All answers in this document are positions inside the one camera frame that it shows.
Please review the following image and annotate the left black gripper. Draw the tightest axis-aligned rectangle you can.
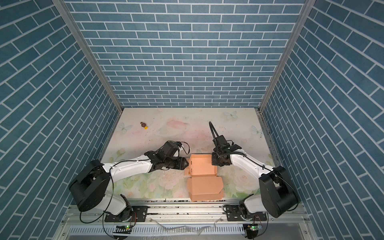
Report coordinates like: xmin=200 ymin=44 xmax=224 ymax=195
xmin=164 ymin=156 xmax=191 ymax=170

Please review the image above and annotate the orange cardboard paper box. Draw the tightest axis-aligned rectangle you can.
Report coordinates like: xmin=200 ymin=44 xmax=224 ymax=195
xmin=185 ymin=154 xmax=224 ymax=202

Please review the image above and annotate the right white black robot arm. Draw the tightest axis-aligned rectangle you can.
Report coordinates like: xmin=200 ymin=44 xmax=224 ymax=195
xmin=212 ymin=133 xmax=300 ymax=219

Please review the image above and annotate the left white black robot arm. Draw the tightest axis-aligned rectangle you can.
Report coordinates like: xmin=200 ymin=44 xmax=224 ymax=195
xmin=69 ymin=141 xmax=189 ymax=216

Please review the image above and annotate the small brown yellow toy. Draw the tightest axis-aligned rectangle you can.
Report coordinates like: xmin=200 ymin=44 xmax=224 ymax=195
xmin=140 ymin=122 xmax=149 ymax=130

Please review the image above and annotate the aluminium mounting rail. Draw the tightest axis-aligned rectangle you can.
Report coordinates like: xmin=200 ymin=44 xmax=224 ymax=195
xmin=61 ymin=199 xmax=310 ymax=226

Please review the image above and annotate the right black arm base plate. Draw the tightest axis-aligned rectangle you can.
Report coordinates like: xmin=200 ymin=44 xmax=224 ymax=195
xmin=222 ymin=205 xmax=267 ymax=222

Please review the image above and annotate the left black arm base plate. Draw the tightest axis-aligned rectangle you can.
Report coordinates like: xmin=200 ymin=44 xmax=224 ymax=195
xmin=104 ymin=206 xmax=149 ymax=223

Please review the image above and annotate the white slotted cable duct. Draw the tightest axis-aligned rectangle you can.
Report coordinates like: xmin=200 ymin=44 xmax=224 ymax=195
xmin=69 ymin=224 xmax=245 ymax=237

